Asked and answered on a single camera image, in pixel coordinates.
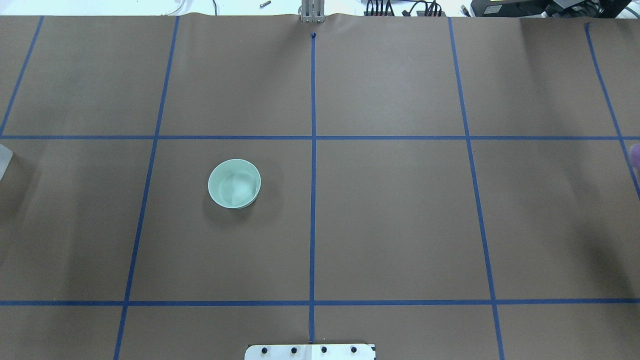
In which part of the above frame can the mint green bowl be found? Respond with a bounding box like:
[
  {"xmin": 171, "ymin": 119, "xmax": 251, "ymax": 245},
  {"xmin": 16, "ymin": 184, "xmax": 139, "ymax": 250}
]
[{"xmin": 206, "ymin": 158, "xmax": 262, "ymax": 210}]

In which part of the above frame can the purple cloth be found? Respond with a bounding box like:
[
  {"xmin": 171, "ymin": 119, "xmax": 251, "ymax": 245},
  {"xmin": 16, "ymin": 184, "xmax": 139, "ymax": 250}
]
[{"xmin": 628, "ymin": 143, "xmax": 640, "ymax": 171}]

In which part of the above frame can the clear plastic storage box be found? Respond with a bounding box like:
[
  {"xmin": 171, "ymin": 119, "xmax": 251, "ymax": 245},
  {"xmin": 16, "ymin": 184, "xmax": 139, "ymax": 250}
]
[{"xmin": 0, "ymin": 144, "xmax": 14, "ymax": 180}]

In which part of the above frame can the aluminium frame post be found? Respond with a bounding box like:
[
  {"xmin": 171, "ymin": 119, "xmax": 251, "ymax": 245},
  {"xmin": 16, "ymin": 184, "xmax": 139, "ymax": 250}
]
[{"xmin": 298, "ymin": 0, "xmax": 326, "ymax": 24}]

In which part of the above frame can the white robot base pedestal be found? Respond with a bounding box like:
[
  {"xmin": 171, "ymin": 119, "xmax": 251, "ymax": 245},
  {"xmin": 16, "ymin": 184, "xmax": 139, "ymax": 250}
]
[{"xmin": 244, "ymin": 343, "xmax": 377, "ymax": 360}]

